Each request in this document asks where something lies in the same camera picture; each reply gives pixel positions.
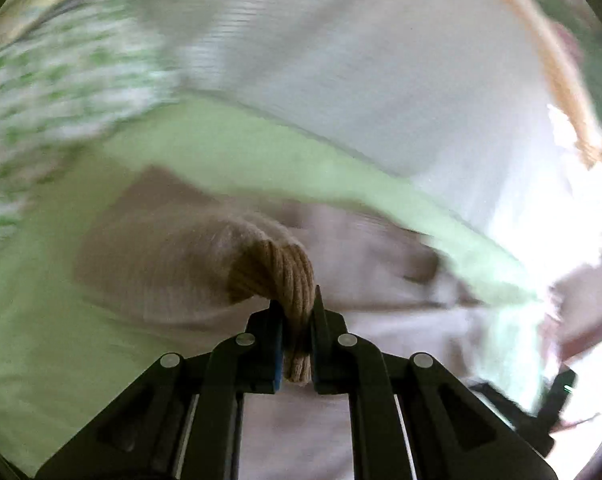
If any beige knitted sweater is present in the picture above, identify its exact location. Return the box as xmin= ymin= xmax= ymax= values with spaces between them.
xmin=73 ymin=164 xmax=488 ymax=480

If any green bed sheet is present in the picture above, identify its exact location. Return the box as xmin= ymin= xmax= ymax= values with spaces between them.
xmin=0 ymin=98 xmax=542 ymax=474

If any pink cloth at bedside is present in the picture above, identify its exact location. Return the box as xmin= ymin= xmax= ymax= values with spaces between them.
xmin=552 ymin=255 xmax=602 ymax=362

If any white striped pillow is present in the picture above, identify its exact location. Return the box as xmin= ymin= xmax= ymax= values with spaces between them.
xmin=142 ymin=0 xmax=574 ymax=226

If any green white patterned pillow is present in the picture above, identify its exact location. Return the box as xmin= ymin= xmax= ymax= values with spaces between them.
xmin=0 ymin=0 xmax=177 ymax=246

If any golden headboard frame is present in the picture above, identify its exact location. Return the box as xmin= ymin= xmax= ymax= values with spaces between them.
xmin=503 ymin=0 xmax=602 ymax=167

